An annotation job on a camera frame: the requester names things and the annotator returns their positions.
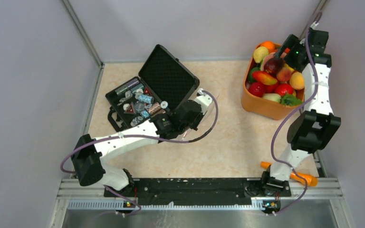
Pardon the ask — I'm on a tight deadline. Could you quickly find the black poker chip case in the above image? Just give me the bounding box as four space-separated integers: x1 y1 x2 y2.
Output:
105 44 200 132

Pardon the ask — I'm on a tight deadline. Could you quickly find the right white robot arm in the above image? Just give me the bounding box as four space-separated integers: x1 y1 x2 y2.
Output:
259 28 341 197

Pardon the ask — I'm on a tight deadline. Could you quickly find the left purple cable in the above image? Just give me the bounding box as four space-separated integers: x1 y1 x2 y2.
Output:
59 90 220 218

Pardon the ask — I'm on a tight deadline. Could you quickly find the clear zip top bag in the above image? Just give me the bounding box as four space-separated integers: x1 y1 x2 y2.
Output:
177 89 219 143

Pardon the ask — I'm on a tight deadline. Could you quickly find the toy peach orange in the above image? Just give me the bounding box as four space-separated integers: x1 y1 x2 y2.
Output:
289 72 305 90

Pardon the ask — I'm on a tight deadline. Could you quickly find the white ten poker chip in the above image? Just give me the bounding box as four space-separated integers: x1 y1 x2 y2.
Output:
160 101 168 109

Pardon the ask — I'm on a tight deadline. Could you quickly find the red toy tomato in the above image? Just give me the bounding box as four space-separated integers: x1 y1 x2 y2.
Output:
248 82 265 97

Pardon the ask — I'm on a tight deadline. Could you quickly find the orange toy carrot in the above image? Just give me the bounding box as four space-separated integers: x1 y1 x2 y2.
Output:
260 161 318 188

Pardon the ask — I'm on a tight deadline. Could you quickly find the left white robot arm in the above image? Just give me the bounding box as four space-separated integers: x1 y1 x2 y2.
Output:
71 95 212 196

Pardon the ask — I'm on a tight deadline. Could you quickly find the red yellow toy mango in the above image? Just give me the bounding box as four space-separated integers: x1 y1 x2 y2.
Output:
252 70 278 86

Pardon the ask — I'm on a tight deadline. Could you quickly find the toy watermelon slice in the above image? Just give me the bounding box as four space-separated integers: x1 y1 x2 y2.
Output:
260 52 276 71

